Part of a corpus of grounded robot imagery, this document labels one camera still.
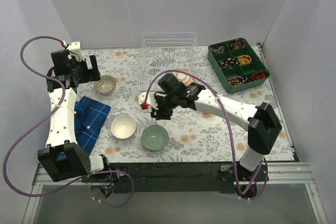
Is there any orange floral bowl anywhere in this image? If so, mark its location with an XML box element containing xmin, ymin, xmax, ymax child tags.
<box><xmin>175</xmin><ymin>69</ymin><xmax>195</xmax><ymax>86</ymax></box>

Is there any celadon green bowl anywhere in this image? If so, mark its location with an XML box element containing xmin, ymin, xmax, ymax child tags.
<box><xmin>141</xmin><ymin>125</ymin><xmax>169</xmax><ymax>152</ymax></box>

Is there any white wire dish rack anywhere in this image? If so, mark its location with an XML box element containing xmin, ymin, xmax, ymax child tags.
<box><xmin>137</xmin><ymin>32</ymin><xmax>198</xmax><ymax>92</ymax></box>

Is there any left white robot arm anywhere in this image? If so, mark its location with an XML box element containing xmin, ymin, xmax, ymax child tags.
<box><xmin>37</xmin><ymin>46</ymin><xmax>112</xmax><ymax>182</ymax></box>

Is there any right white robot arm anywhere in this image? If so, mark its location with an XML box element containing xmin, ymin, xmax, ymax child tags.
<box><xmin>139</xmin><ymin>71</ymin><xmax>282</xmax><ymax>181</ymax></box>

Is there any brown patterned small bowl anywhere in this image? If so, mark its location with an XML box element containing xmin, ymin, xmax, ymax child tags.
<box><xmin>93</xmin><ymin>75</ymin><xmax>117</xmax><ymax>94</ymax></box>

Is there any floral table mat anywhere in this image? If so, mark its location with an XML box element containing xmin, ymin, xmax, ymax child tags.
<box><xmin>70</xmin><ymin>45</ymin><xmax>295</xmax><ymax>163</ymax></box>

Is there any blue plaid cloth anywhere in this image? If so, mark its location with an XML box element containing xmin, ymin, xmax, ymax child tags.
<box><xmin>74</xmin><ymin>97</ymin><xmax>111</xmax><ymax>155</ymax></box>

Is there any white bowl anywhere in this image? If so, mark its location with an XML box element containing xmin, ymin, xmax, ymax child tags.
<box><xmin>111</xmin><ymin>115</ymin><xmax>137</xmax><ymax>140</ymax></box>

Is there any green divided organizer tray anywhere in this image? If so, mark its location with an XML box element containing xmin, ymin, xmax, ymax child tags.
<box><xmin>208</xmin><ymin>37</ymin><xmax>270</xmax><ymax>94</ymax></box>

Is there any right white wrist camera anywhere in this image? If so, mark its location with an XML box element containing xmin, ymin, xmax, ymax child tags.
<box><xmin>138</xmin><ymin>92</ymin><xmax>158</xmax><ymax>110</ymax></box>

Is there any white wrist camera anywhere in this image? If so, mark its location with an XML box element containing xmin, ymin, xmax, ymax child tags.
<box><xmin>61</xmin><ymin>40</ymin><xmax>85</xmax><ymax>62</ymax></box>
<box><xmin>138</xmin><ymin>92</ymin><xmax>158</xmax><ymax>110</ymax></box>

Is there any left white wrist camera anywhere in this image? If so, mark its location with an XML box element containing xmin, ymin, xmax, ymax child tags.
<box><xmin>61</xmin><ymin>40</ymin><xmax>85</xmax><ymax>62</ymax></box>

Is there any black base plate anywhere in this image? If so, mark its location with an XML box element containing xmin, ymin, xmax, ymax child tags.
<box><xmin>81</xmin><ymin>161</ymin><xmax>270</xmax><ymax>194</ymax></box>

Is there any aluminium frame rail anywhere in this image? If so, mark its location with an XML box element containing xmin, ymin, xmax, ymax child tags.
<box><xmin>24</xmin><ymin>162</ymin><xmax>328</xmax><ymax>223</ymax></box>

